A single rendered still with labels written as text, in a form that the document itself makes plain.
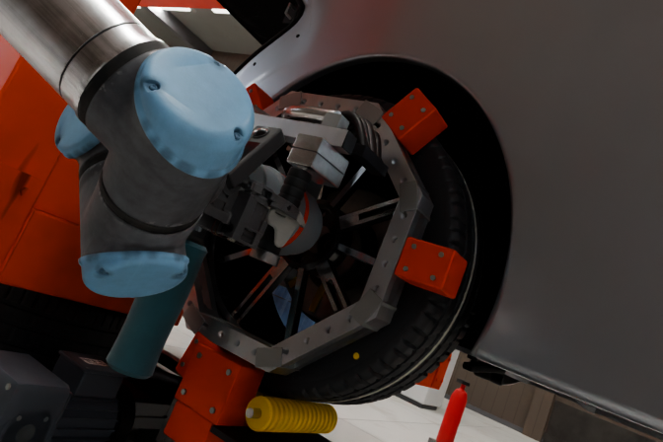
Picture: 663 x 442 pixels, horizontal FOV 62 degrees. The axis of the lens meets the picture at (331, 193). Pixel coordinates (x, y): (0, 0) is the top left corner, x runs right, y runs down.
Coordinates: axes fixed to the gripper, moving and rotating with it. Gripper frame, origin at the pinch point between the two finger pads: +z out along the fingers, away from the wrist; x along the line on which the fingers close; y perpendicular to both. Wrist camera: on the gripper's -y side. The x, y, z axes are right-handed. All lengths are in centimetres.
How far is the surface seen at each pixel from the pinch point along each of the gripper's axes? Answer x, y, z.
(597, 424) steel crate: 13, 14, 404
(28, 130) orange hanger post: -60, 1, -11
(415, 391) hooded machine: -208, 65, 636
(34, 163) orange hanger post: -60, 6, -7
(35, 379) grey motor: -41, 42, 2
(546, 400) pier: -116, 14, 978
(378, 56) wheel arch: -21, -48, 33
